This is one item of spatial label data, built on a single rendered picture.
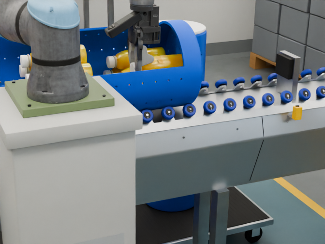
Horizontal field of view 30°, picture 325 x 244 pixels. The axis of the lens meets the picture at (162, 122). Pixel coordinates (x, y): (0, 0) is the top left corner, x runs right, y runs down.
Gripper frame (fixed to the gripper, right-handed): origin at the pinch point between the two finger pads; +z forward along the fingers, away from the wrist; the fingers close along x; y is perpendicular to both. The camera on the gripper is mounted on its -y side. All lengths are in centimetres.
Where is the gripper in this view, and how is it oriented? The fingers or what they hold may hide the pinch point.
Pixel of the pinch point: (133, 68)
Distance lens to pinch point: 190.9
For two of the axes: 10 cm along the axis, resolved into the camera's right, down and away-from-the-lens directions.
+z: -0.4, 9.3, 3.8
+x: -3.9, -3.6, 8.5
